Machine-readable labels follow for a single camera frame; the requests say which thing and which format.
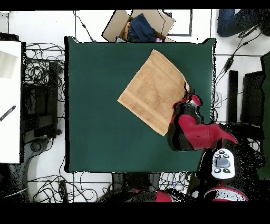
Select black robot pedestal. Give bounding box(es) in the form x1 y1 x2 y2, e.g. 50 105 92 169
111 172 162 195

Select black equipment rack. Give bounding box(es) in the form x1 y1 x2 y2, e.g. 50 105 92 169
22 61 62 140

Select beige box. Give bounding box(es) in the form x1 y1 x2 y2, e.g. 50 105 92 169
0 50 18 80

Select white desk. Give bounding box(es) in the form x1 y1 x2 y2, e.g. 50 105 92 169
0 41 23 164

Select black upright stand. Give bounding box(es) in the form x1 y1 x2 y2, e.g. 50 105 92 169
227 70 239 124

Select dark green table cloth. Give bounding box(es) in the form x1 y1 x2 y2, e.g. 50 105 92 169
63 35 218 175

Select tan terry towel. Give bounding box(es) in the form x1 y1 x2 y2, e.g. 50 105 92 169
117 49 190 137

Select dark green fabric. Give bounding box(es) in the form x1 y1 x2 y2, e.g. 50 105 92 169
256 51 270 179

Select black striped tool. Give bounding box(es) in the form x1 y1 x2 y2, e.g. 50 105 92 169
0 105 17 122

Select dark blue jeans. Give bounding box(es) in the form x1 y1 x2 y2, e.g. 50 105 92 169
127 13 158 43

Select black monitor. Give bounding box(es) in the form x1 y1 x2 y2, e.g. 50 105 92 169
240 70 265 127

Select black cable with inline plug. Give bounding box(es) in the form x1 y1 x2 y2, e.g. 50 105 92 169
72 10 97 43

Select brown cardboard box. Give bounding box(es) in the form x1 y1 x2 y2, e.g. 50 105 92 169
100 9 176 43

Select black cable with power adapter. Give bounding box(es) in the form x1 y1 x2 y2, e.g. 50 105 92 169
215 29 268 85

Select person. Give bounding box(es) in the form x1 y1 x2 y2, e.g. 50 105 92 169
217 8 270 38

